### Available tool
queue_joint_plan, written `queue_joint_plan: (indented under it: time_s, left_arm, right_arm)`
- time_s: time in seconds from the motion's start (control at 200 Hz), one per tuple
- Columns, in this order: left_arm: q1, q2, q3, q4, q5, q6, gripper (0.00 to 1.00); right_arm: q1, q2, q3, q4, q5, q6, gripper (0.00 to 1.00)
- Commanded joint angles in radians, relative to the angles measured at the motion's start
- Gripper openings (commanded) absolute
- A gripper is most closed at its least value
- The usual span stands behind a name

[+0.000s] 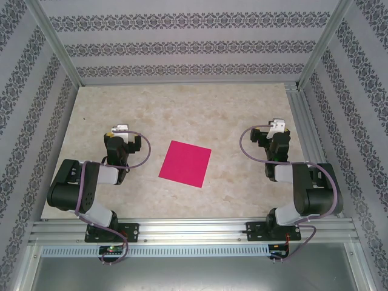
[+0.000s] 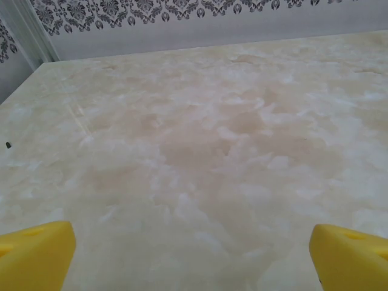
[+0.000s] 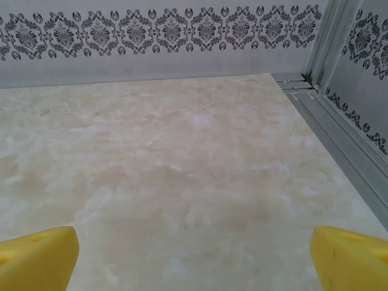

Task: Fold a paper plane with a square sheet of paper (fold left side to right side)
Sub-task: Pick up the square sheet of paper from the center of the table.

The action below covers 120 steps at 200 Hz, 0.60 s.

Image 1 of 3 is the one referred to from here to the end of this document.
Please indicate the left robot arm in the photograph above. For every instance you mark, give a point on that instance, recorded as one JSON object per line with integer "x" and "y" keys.
{"x": 66, "y": 188}

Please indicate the left aluminium frame post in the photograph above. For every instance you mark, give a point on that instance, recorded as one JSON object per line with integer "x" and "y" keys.
{"x": 54, "y": 42}

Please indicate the aluminium side rail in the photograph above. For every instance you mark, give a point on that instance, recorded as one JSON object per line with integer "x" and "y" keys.
{"x": 298, "y": 106}

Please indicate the right aluminium frame post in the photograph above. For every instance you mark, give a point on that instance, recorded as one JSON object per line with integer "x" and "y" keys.
{"x": 324, "y": 42}

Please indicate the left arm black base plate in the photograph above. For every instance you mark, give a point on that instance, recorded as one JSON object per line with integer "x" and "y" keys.
{"x": 133, "y": 232}

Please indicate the right circuit board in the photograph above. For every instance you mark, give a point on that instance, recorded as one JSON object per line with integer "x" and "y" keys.
{"x": 277, "y": 251}

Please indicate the pink square paper sheet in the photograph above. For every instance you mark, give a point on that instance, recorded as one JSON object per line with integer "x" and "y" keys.
{"x": 185, "y": 163}

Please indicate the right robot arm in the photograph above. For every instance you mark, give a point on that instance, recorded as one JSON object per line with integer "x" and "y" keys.
{"x": 318, "y": 197}

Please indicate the left circuit board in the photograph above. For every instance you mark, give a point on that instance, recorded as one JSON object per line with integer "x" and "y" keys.
{"x": 110, "y": 250}

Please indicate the long aluminium mounting rail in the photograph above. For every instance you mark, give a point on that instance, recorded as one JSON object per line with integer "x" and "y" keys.
{"x": 188, "y": 230}

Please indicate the circuit board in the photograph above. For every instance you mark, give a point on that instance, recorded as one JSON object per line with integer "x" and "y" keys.
{"x": 110, "y": 250}
{"x": 277, "y": 251}

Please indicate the aluminium frame post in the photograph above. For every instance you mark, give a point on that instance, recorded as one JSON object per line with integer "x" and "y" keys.
{"x": 54, "y": 42}
{"x": 324, "y": 42}

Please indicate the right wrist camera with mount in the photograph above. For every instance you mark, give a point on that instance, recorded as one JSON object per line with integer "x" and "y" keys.
{"x": 277, "y": 127}

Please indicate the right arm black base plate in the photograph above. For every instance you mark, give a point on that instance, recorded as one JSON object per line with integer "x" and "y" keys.
{"x": 253, "y": 230}

